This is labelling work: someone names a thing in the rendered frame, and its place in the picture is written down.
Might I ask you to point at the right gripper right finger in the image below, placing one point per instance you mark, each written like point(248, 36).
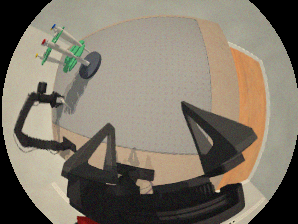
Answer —
point(229, 137)

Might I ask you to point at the white pipette with blue button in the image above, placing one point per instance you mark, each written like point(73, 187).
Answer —
point(68, 36)

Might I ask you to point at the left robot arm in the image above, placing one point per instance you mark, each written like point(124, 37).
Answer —
point(34, 142)

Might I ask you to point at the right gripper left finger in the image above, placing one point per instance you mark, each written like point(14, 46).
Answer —
point(78, 164)

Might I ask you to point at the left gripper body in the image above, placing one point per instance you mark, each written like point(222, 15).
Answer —
point(51, 99)

